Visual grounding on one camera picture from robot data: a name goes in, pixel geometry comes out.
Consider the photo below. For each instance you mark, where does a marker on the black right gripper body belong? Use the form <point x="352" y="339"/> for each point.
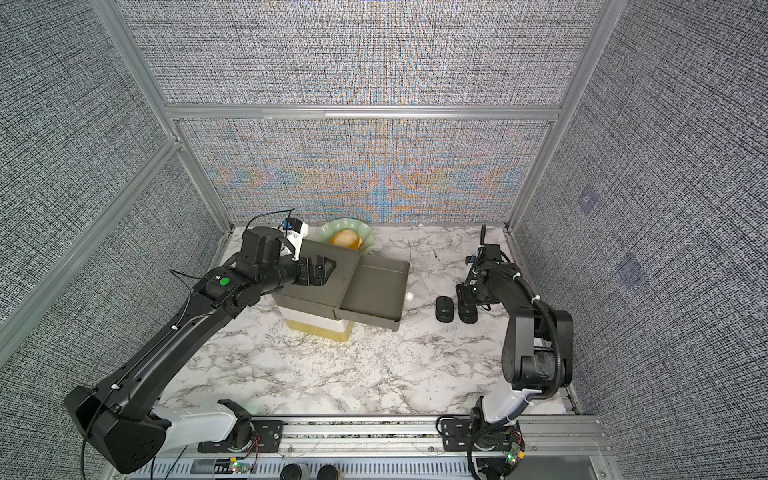
<point x="470" y="293"/>

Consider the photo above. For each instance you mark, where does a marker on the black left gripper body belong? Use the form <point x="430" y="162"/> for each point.
<point x="304" y="275"/>

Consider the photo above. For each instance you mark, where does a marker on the black computer mouse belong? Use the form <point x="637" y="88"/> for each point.
<point x="468" y="314"/>
<point x="444" y="309"/>

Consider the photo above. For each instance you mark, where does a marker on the three-drawer storage cabinet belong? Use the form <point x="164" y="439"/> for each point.
<point x="316" y="310"/>

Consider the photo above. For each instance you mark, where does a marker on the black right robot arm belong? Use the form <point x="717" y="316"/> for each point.
<point x="537" y="349"/>

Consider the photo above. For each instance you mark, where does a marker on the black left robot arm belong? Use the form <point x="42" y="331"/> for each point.
<point x="118" y="417"/>

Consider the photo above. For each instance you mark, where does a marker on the bread roll on plate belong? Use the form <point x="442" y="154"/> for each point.
<point x="347" y="238"/>

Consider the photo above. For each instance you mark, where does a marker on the green glass plate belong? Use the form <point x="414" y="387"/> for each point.
<point x="326" y="232"/>

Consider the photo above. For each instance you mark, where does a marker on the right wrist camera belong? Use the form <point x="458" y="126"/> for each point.
<point x="486" y="255"/>

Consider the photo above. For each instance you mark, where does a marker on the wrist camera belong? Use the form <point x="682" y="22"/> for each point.
<point x="486" y="255"/>
<point x="295" y="232"/>

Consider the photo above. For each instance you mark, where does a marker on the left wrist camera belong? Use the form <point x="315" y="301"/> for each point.
<point x="295" y="232"/>

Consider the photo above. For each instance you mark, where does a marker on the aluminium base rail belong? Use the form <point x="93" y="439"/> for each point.
<point x="402" y="447"/>

